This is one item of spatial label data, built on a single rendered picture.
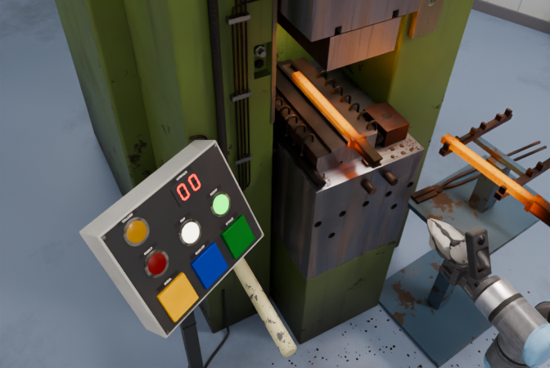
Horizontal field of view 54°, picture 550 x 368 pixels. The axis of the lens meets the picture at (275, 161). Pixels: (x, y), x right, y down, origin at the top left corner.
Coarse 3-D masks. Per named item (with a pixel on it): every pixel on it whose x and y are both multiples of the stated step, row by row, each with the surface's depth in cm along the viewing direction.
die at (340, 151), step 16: (304, 64) 178; (288, 80) 172; (320, 80) 171; (288, 96) 166; (304, 96) 165; (336, 96) 166; (304, 112) 161; (320, 112) 160; (352, 112) 161; (288, 128) 160; (320, 128) 156; (336, 128) 154; (368, 128) 156; (304, 144) 153; (320, 144) 153; (336, 144) 151; (320, 160) 150; (336, 160) 154
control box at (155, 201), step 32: (192, 160) 117; (224, 160) 123; (128, 192) 114; (160, 192) 111; (192, 192) 117; (224, 192) 123; (96, 224) 107; (128, 224) 106; (160, 224) 111; (224, 224) 123; (256, 224) 130; (96, 256) 109; (128, 256) 106; (192, 256) 117; (224, 256) 124; (128, 288) 108; (160, 288) 112; (160, 320) 112
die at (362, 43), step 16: (400, 16) 128; (288, 32) 139; (336, 32) 123; (352, 32) 124; (368, 32) 126; (384, 32) 129; (304, 48) 134; (320, 48) 127; (336, 48) 125; (352, 48) 127; (368, 48) 130; (384, 48) 133; (320, 64) 129; (336, 64) 128
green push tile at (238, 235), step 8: (240, 216) 126; (232, 224) 124; (240, 224) 126; (224, 232) 123; (232, 232) 124; (240, 232) 126; (248, 232) 128; (224, 240) 123; (232, 240) 124; (240, 240) 126; (248, 240) 128; (232, 248) 124; (240, 248) 126; (232, 256) 125
